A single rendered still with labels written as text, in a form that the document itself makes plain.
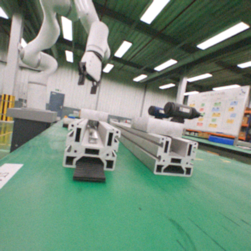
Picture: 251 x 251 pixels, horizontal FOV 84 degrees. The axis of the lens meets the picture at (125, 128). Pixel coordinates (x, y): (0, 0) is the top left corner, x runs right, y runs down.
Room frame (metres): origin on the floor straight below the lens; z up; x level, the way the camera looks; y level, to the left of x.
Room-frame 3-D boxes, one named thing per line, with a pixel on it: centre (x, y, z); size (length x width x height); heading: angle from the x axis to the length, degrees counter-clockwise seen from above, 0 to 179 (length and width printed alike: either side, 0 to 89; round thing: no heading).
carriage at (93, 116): (0.66, 0.16, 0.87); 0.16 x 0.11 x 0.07; 15
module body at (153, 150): (0.71, -0.03, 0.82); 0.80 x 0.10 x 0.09; 15
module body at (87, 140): (0.66, 0.16, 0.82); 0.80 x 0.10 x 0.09; 15
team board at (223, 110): (3.46, -1.95, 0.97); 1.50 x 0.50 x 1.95; 21
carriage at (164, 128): (0.47, -0.09, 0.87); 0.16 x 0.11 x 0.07; 15
